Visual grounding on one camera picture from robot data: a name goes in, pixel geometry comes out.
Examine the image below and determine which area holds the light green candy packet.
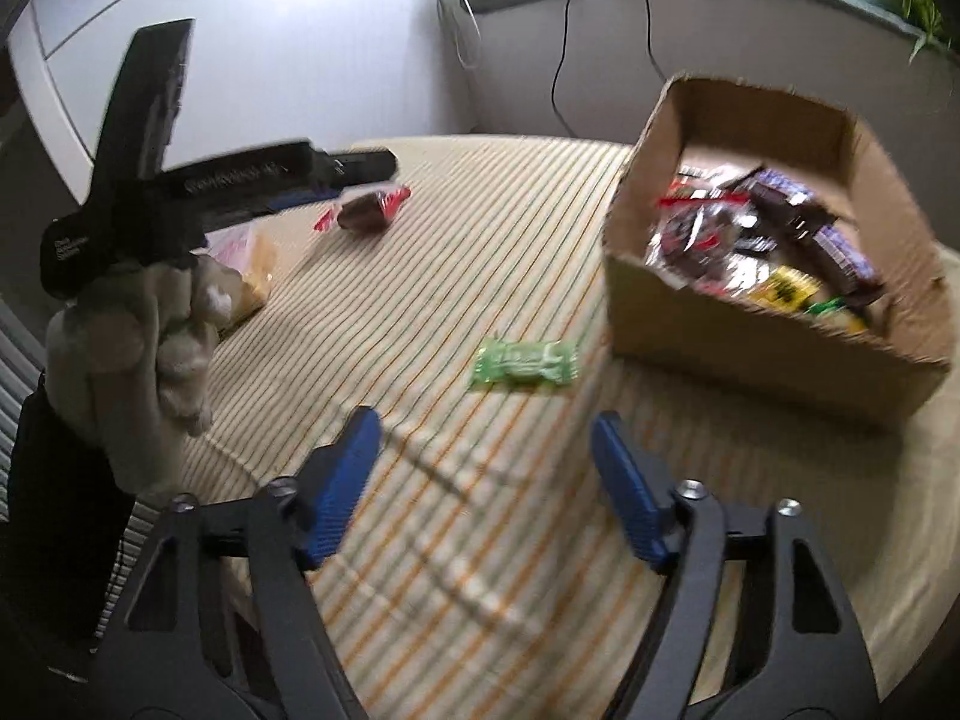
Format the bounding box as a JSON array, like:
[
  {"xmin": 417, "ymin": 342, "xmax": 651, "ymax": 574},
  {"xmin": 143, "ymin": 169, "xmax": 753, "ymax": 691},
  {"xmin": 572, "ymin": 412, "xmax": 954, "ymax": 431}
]
[{"xmin": 469, "ymin": 337, "xmax": 579, "ymax": 387}]

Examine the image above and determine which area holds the red jelly cup snack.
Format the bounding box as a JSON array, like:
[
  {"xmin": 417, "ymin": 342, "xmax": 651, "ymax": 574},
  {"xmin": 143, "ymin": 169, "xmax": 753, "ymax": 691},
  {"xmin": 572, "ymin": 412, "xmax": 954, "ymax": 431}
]
[{"xmin": 658, "ymin": 179, "xmax": 748, "ymax": 211}]

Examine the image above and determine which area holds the yellow jelly cup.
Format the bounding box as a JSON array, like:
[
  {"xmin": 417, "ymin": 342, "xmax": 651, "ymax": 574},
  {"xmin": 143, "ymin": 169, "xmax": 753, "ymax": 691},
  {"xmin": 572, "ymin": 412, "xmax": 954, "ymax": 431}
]
[{"xmin": 807, "ymin": 301, "xmax": 867, "ymax": 335}]

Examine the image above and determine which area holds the brownie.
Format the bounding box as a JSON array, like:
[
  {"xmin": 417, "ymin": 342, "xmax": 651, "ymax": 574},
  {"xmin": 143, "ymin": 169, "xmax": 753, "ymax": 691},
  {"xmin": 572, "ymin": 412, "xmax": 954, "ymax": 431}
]
[{"xmin": 313, "ymin": 185, "xmax": 410, "ymax": 236}]

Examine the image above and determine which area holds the snickers bar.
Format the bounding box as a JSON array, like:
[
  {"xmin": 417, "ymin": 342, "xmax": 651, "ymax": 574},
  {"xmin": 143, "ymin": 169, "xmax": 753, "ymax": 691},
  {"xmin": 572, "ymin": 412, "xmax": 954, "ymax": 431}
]
[
  {"xmin": 811, "ymin": 224, "xmax": 884, "ymax": 302},
  {"xmin": 743, "ymin": 167, "xmax": 836, "ymax": 242}
]

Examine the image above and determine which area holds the white gloved left hand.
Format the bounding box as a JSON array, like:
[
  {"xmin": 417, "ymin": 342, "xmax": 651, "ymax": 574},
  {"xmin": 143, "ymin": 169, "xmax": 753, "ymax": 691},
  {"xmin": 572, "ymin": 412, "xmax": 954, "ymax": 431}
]
[{"xmin": 46, "ymin": 255, "xmax": 242, "ymax": 507}]

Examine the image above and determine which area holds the black patterned snack packet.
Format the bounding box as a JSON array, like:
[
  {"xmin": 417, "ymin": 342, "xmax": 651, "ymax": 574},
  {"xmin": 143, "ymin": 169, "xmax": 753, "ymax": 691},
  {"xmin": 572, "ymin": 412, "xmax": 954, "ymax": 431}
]
[{"xmin": 644, "ymin": 202, "xmax": 750, "ymax": 283}]

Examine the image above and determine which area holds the black power cable left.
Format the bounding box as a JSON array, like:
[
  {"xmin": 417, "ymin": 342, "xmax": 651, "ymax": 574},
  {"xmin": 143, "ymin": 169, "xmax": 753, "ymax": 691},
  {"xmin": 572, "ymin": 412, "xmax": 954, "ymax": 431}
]
[{"xmin": 548, "ymin": 0, "xmax": 587, "ymax": 139}]

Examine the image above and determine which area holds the white cabinet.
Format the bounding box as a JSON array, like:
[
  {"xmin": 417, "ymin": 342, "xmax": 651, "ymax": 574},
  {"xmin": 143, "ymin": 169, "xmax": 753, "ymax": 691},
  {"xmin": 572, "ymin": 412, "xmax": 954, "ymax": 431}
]
[{"xmin": 0, "ymin": 0, "xmax": 475, "ymax": 212}]

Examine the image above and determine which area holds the black power cable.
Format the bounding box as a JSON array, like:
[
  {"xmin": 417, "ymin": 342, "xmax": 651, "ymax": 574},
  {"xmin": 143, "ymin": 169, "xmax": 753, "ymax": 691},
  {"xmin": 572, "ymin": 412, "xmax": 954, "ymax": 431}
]
[
  {"xmin": 548, "ymin": 0, "xmax": 587, "ymax": 139},
  {"xmin": 638, "ymin": 0, "xmax": 667, "ymax": 85}
]

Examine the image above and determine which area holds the pink wrapped sandwich bread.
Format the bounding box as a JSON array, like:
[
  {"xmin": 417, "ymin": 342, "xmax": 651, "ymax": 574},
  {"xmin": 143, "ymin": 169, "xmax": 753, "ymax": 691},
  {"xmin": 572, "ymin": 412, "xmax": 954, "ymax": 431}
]
[{"xmin": 206, "ymin": 223, "xmax": 277, "ymax": 328}]

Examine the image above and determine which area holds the black power cable right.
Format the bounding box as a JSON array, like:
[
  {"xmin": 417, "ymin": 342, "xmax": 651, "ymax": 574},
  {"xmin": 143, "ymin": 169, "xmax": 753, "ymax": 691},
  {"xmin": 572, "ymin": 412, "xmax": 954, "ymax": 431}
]
[{"xmin": 638, "ymin": 0, "xmax": 667, "ymax": 85}]

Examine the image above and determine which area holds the open cardboard box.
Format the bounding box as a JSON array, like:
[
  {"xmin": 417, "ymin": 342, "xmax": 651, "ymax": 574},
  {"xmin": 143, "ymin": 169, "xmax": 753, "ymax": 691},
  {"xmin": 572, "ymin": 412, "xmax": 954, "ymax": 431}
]
[{"xmin": 602, "ymin": 76, "xmax": 955, "ymax": 426}]

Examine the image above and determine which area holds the striped beige table cloth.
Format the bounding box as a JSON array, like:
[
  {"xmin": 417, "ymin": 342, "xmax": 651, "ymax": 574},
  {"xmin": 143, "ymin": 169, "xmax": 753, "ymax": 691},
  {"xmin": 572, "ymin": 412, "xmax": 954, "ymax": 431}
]
[{"xmin": 182, "ymin": 137, "xmax": 958, "ymax": 718}]

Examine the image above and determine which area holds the yellow candy packet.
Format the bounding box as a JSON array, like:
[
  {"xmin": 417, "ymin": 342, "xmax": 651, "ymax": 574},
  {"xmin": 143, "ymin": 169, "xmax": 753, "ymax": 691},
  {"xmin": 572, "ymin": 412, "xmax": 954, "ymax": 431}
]
[{"xmin": 747, "ymin": 265, "xmax": 823, "ymax": 314}]

